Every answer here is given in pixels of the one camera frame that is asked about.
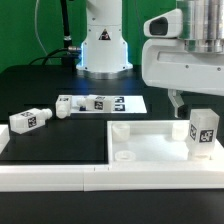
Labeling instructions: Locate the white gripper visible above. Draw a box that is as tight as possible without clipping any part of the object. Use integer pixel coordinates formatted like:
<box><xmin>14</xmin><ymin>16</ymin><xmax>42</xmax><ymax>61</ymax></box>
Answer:
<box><xmin>142</xmin><ymin>7</ymin><xmax>224</xmax><ymax>118</ymax></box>

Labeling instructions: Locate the white square tabletop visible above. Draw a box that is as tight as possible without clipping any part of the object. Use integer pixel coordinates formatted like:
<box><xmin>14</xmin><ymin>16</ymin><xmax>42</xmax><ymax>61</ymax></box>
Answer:
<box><xmin>106</xmin><ymin>119</ymin><xmax>224</xmax><ymax>167</ymax></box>

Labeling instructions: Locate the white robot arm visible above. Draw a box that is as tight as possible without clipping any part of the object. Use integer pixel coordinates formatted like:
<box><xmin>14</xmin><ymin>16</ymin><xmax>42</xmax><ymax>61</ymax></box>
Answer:
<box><xmin>77</xmin><ymin>0</ymin><xmax>224</xmax><ymax>109</ymax></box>

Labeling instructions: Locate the white obstacle fence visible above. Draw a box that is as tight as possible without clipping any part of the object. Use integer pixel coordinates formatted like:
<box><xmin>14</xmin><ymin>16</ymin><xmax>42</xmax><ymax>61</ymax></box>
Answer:
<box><xmin>0</xmin><ymin>123</ymin><xmax>224</xmax><ymax>193</ymax></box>

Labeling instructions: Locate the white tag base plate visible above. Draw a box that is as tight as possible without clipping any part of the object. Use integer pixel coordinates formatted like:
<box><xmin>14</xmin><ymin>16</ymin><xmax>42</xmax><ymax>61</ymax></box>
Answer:
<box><xmin>71</xmin><ymin>95</ymin><xmax>147</xmax><ymax>113</ymax></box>

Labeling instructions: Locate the black cable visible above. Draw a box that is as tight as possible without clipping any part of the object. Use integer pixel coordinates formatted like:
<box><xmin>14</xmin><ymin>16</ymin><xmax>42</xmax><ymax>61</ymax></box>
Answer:
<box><xmin>28</xmin><ymin>46</ymin><xmax>82</xmax><ymax>66</ymax></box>

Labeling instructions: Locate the white thin cable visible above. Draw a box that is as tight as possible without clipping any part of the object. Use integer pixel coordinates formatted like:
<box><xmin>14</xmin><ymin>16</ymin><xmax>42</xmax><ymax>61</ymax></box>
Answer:
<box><xmin>34</xmin><ymin>0</ymin><xmax>51</xmax><ymax>58</ymax></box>

